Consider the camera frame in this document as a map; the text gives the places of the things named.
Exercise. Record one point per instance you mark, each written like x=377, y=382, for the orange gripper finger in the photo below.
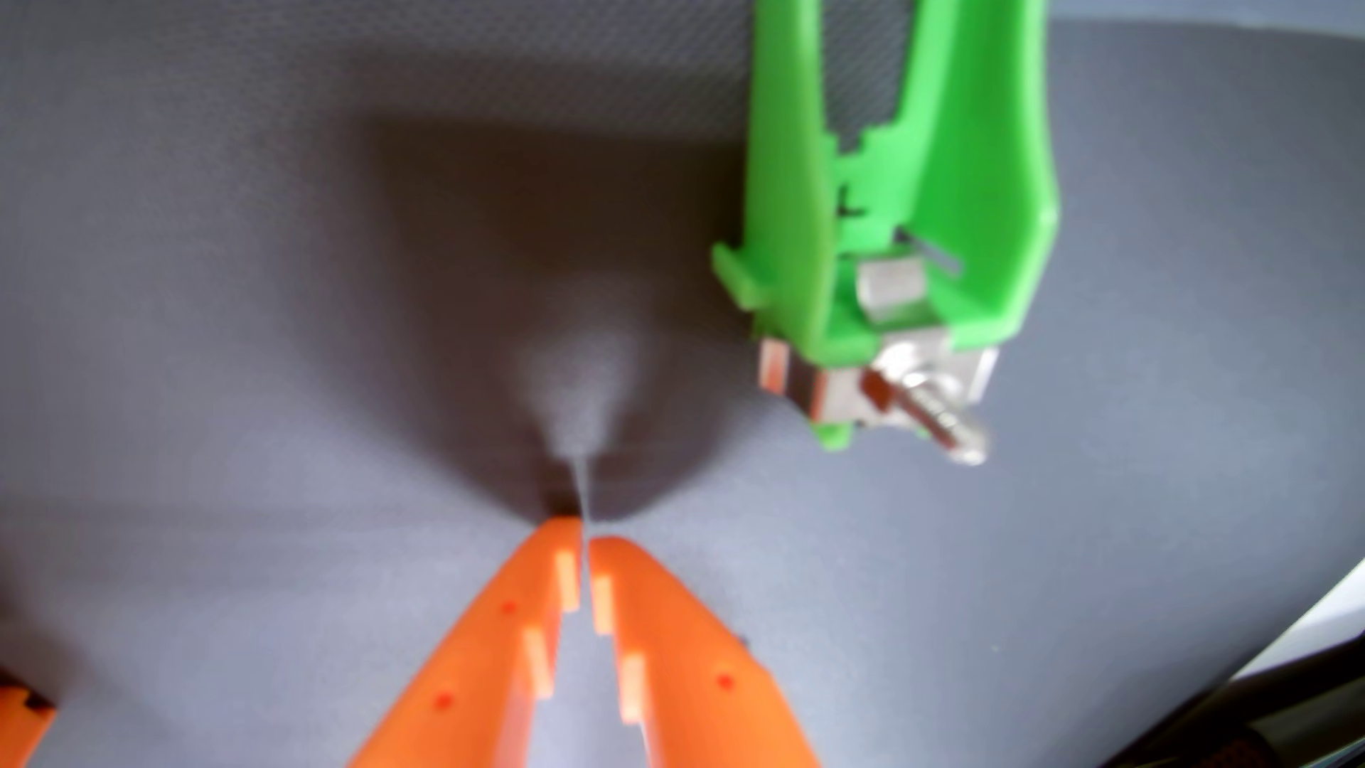
x=480, y=661
x=693, y=683

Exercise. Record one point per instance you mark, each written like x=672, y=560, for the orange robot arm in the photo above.
x=19, y=725

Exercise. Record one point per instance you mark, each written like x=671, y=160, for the green battery holder with bolt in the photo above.
x=960, y=160

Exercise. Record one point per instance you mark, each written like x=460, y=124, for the dark grey mat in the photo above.
x=213, y=320

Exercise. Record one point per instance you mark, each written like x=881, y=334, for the black laptop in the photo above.
x=1280, y=725

